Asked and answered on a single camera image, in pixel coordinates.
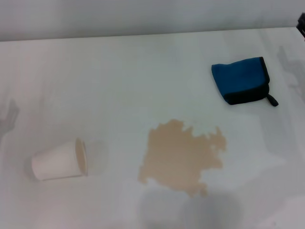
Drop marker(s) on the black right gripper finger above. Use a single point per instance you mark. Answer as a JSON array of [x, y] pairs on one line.
[[302, 23]]

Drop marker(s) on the blue rag with black edge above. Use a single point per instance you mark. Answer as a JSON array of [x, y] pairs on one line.
[[240, 77]]

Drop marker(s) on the white paper cup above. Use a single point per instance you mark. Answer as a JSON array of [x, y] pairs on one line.
[[57, 159]]

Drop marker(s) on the brown water stain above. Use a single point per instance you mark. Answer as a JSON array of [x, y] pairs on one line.
[[181, 155]]

